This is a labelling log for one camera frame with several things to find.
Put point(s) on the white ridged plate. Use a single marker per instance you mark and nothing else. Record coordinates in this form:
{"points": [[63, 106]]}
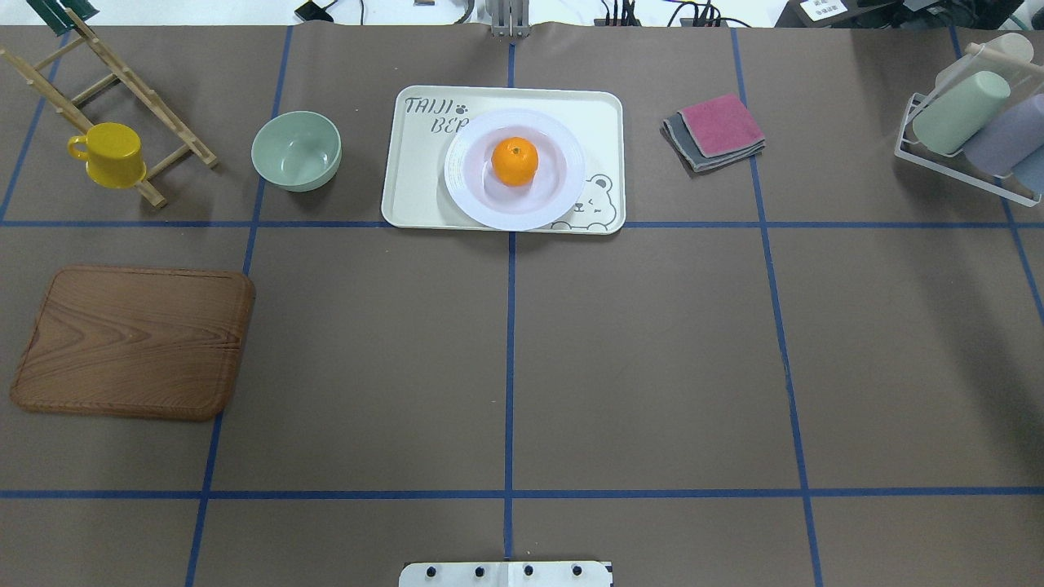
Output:
{"points": [[558, 183]]}

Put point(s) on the orange fruit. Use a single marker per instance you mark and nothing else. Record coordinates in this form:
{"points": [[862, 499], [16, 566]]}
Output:
{"points": [[515, 161]]}

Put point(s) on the cream bear tray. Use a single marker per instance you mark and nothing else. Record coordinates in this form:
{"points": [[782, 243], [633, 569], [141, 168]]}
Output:
{"points": [[427, 118]]}

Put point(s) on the brown wooden tray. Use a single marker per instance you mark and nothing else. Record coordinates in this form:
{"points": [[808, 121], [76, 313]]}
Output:
{"points": [[136, 342]]}

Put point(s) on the pink folded cloth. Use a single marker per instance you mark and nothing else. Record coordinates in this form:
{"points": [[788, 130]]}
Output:
{"points": [[714, 133]]}

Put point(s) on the green bowl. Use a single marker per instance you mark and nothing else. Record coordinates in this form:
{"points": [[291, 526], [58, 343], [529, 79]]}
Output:
{"points": [[297, 151]]}

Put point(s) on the small black device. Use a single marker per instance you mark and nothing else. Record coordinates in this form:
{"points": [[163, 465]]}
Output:
{"points": [[314, 11]]}

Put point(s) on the yellow cup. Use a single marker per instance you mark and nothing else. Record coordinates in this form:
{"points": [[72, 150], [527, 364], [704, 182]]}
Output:
{"points": [[112, 154]]}

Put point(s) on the light green cup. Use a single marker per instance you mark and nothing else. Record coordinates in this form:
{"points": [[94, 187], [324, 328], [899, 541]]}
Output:
{"points": [[956, 115]]}

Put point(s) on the lilac cup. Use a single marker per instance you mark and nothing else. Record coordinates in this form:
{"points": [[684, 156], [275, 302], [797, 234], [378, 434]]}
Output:
{"points": [[1008, 139]]}

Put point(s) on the light blue cup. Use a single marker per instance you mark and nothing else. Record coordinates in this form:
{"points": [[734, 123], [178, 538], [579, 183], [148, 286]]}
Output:
{"points": [[1030, 173]]}

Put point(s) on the beige cup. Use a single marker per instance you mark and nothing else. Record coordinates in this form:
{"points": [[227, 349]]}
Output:
{"points": [[1012, 45]]}

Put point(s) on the dark green cup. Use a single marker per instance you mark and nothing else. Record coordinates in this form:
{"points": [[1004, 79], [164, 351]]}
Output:
{"points": [[55, 14]]}

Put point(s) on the aluminium frame post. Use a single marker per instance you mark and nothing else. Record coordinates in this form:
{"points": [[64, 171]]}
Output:
{"points": [[509, 18]]}

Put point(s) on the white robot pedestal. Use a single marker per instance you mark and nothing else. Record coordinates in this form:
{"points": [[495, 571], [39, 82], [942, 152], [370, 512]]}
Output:
{"points": [[508, 573]]}

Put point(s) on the white wire cup rack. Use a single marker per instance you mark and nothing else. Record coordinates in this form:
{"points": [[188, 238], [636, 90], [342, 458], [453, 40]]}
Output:
{"points": [[1025, 80]]}

